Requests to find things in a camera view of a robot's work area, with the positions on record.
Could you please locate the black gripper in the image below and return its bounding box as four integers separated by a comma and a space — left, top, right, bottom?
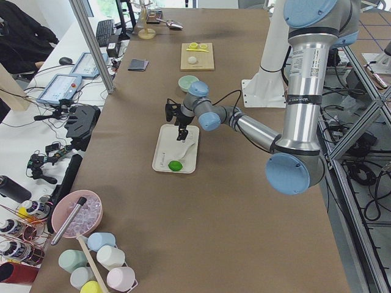
174, 110, 192, 142

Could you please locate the white ceramic spoon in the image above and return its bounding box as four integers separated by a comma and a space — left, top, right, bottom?
177, 142, 196, 161

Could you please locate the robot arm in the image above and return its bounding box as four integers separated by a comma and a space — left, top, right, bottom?
165, 1, 360, 195

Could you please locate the mint green bowl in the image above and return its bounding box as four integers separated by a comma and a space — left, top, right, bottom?
178, 75, 199, 92

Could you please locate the white steamed bun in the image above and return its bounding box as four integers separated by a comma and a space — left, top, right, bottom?
188, 56, 198, 65

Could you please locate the pink bowl with ice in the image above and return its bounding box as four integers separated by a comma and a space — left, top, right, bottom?
51, 190, 103, 238

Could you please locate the cream rabbit tray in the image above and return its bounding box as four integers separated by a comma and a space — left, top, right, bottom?
152, 124, 200, 173

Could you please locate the green lime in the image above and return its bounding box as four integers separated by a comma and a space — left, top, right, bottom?
168, 160, 183, 172

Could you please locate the bamboo cutting board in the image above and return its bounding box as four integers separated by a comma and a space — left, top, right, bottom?
180, 43, 215, 71

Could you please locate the grey folded cloth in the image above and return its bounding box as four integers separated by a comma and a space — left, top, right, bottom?
128, 59, 146, 71

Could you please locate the yellow plastic knife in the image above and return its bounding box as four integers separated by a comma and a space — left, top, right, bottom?
186, 48, 210, 53

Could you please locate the wooden mug tree stand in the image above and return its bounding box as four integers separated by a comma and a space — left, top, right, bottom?
133, 0, 156, 40

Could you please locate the metal scoop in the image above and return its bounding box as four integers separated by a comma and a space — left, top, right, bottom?
157, 18, 183, 31

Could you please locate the teach pendant far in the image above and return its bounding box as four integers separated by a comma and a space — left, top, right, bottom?
70, 52, 99, 79

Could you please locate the teach pendant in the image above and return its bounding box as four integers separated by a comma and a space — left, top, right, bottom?
36, 74, 82, 105
70, 52, 99, 79

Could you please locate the metal muddler stick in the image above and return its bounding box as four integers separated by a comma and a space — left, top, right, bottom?
51, 196, 87, 245

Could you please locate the teach pendant near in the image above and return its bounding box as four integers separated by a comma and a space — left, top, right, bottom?
36, 74, 82, 105

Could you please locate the black keyboard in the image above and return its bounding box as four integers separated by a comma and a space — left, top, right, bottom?
95, 19, 114, 48

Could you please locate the computer mouse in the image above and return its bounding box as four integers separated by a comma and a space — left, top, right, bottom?
59, 57, 73, 65

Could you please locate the blue cup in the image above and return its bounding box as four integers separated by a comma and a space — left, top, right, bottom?
87, 232, 116, 252

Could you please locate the white cup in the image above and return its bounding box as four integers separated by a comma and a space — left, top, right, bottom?
97, 245, 125, 270

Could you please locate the pink cup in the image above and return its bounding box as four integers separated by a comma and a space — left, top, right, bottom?
106, 267, 137, 292

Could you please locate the green cup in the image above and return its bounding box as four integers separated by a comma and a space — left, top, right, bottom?
58, 250, 87, 273

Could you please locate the grey cup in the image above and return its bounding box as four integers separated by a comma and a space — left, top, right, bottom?
70, 267, 95, 291

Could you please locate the yellow cup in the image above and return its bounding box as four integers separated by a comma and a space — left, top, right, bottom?
80, 280, 103, 293

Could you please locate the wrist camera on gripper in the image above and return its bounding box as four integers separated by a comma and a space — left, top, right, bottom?
165, 98, 181, 122

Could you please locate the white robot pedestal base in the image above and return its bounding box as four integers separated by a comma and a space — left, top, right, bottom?
242, 0, 289, 108

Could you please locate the aluminium frame post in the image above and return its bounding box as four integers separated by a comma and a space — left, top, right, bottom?
69, 0, 114, 94

